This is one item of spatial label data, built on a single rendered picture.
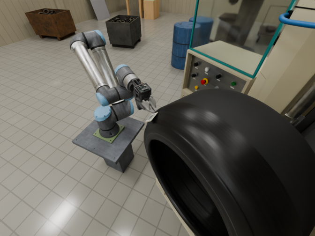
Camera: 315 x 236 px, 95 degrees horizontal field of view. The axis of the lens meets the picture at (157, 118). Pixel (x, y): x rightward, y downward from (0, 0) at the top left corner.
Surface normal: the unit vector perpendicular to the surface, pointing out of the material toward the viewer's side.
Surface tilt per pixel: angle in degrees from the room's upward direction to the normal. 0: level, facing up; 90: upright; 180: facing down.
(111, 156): 0
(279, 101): 90
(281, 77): 90
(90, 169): 0
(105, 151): 0
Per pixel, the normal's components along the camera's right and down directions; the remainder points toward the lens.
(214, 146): -0.51, -0.20
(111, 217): 0.00, -0.70
